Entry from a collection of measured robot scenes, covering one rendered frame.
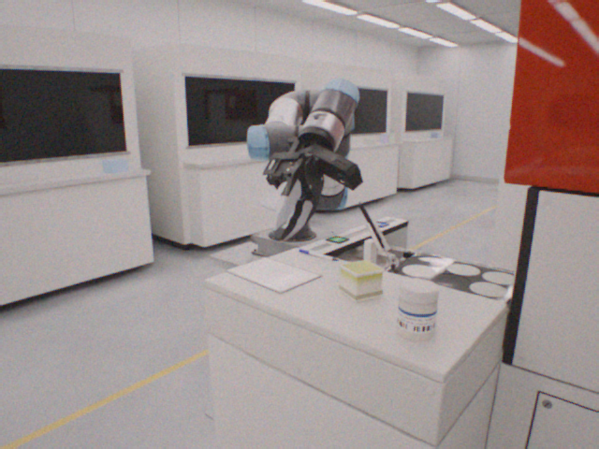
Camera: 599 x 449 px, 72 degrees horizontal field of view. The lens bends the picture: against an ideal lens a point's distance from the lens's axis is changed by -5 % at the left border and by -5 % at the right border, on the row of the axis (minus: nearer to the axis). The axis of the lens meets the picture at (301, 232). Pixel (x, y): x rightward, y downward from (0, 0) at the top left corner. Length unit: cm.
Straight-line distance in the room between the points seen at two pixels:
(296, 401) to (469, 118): 890
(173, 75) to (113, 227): 150
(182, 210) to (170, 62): 139
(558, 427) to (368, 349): 51
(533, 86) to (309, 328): 64
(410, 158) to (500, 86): 268
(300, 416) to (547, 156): 74
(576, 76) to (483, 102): 860
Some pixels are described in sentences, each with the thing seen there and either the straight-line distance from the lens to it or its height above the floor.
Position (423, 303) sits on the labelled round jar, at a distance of 79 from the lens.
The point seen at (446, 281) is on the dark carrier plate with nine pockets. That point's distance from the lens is 130.
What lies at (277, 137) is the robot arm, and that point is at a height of 131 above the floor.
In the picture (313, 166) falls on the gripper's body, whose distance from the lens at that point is 74.
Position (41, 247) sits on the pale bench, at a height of 43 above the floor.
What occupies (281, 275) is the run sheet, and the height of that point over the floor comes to 97.
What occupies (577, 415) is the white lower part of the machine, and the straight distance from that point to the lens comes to 111.
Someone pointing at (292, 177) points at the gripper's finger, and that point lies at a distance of 69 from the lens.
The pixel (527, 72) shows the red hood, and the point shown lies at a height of 144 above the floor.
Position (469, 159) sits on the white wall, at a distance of 963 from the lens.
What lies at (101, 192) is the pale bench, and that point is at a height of 77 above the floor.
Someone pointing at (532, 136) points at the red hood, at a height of 132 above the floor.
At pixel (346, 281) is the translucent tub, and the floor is 100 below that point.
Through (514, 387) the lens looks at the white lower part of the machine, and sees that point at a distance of 112.
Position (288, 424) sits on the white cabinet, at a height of 69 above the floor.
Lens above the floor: 136
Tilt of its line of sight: 16 degrees down
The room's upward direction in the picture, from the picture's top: straight up
